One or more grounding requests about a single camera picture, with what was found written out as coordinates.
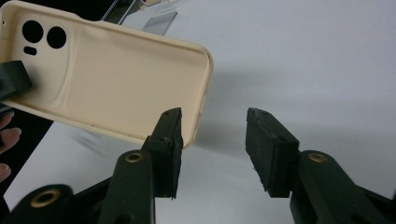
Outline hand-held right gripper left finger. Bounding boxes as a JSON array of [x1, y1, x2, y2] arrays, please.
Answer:
[[97, 106, 185, 224]]

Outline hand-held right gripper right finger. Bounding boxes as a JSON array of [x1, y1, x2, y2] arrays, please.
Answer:
[[245, 106, 393, 224]]

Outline beige phone case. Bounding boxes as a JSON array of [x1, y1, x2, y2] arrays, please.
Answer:
[[0, 0, 215, 149]]

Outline clear plastic container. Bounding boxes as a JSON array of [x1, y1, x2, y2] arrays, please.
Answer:
[[102, 0, 180, 36]]

